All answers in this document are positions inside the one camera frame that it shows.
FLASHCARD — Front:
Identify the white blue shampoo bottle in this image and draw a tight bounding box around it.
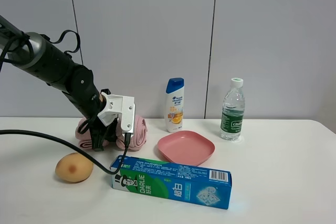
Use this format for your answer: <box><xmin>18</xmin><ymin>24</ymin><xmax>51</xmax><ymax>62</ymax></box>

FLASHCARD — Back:
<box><xmin>164</xmin><ymin>78</ymin><xmax>184</xmax><ymax>133</ymax></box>

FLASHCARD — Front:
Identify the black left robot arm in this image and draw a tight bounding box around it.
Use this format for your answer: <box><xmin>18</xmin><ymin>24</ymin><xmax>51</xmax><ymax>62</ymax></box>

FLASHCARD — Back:
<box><xmin>1</xmin><ymin>17</ymin><xmax>117</xmax><ymax>151</ymax></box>

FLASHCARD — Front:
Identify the yellow toy potato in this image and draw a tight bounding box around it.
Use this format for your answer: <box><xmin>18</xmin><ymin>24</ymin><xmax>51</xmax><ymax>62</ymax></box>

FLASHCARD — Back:
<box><xmin>55</xmin><ymin>153</ymin><xmax>93</xmax><ymax>183</ymax></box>

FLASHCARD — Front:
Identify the blue green toothpaste box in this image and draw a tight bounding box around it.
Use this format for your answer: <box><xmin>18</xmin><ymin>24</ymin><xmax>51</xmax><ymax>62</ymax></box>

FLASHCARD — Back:
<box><xmin>110</xmin><ymin>156</ymin><xmax>232</xmax><ymax>210</ymax></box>

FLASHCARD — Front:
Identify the clear water bottle green label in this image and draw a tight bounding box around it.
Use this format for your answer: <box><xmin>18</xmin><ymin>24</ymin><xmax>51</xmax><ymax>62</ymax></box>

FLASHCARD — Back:
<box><xmin>220</xmin><ymin>78</ymin><xmax>245</xmax><ymax>141</ymax></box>

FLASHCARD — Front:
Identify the pink plastic plate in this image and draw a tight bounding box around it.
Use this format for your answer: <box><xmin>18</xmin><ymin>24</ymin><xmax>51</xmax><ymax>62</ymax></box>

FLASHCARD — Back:
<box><xmin>157</xmin><ymin>131</ymin><xmax>215</xmax><ymax>166</ymax></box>

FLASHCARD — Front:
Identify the pink towel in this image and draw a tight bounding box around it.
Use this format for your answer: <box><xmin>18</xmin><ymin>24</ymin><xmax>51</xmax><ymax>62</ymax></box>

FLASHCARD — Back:
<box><xmin>75</xmin><ymin>115</ymin><xmax>148</xmax><ymax>151</ymax></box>

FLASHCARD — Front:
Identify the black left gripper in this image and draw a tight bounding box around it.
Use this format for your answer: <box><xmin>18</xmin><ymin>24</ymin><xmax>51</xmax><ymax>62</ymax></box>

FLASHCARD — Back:
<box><xmin>89</xmin><ymin>87</ymin><xmax>119</xmax><ymax>152</ymax></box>

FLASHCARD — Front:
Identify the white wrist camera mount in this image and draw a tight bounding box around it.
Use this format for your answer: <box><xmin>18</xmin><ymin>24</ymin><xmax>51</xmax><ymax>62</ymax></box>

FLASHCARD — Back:
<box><xmin>113</xmin><ymin>94</ymin><xmax>135</xmax><ymax>134</ymax></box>

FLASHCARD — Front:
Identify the black camera cable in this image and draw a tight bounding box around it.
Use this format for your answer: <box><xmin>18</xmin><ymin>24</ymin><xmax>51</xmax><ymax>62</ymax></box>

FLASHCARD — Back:
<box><xmin>0</xmin><ymin>129</ymin><xmax>131</xmax><ymax>175</ymax></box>

